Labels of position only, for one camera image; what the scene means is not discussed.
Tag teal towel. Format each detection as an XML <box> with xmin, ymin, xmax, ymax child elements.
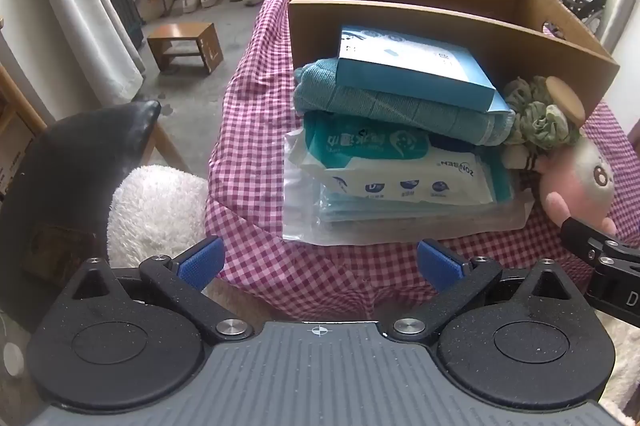
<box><xmin>292</xmin><ymin>59</ymin><xmax>516</xmax><ymax>147</ymax></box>

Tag clear bag of face masks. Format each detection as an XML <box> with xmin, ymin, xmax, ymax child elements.
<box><xmin>282</xmin><ymin>131</ymin><xmax>536</xmax><ymax>248</ymax></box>

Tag light blue box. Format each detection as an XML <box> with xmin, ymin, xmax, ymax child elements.
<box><xmin>336</xmin><ymin>25</ymin><xmax>510</xmax><ymax>113</ymax></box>

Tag white curtain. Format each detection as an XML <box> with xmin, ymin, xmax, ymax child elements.
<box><xmin>22</xmin><ymin>0</ymin><xmax>146</xmax><ymax>107</ymax></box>

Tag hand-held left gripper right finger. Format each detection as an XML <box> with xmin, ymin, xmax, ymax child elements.
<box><xmin>392</xmin><ymin>239</ymin><xmax>577</xmax><ymax>342</ymax></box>

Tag white fluffy cushion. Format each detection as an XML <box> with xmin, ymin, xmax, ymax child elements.
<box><xmin>106</xmin><ymin>165</ymin><xmax>221</xmax><ymax>269</ymax></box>

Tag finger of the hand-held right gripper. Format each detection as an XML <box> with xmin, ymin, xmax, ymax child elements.
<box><xmin>560</xmin><ymin>216</ymin><xmax>640</xmax><ymax>265</ymax></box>

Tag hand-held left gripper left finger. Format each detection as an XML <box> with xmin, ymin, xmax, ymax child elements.
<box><xmin>70</xmin><ymin>236</ymin><xmax>254</xmax><ymax>342</ymax></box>

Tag black chair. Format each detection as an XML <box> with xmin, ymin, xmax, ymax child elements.
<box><xmin>0</xmin><ymin>100</ymin><xmax>191</xmax><ymax>332</ymax></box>

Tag green scrunchie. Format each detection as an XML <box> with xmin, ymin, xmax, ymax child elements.
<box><xmin>502</xmin><ymin>76</ymin><xmax>581</xmax><ymax>152</ymax></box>

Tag wet wipes pack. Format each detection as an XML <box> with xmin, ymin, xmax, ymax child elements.
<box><xmin>285</xmin><ymin>110</ymin><xmax>516</xmax><ymax>206</ymax></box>

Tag pink plush toy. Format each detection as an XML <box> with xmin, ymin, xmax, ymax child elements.
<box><xmin>502</xmin><ymin>136</ymin><xmax>618</xmax><ymax>237</ymax></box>

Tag small wooden stool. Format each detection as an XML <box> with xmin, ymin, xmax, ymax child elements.
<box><xmin>146</xmin><ymin>22</ymin><xmax>224</xmax><ymax>77</ymax></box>

